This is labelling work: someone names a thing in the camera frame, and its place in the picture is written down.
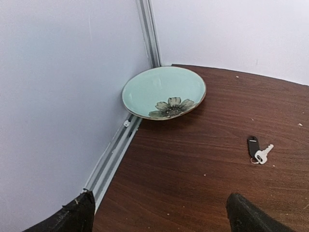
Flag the left corner metal post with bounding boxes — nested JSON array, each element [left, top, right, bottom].
[[136, 0, 162, 68]]

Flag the black tagged silver key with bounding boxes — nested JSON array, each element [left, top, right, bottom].
[[247, 135, 274, 165]]

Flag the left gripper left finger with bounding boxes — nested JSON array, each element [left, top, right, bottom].
[[25, 190, 96, 232]]

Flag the pale green plate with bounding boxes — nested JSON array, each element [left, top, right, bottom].
[[122, 66, 207, 121]]

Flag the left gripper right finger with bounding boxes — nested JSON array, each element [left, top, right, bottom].
[[226, 193, 293, 232]]

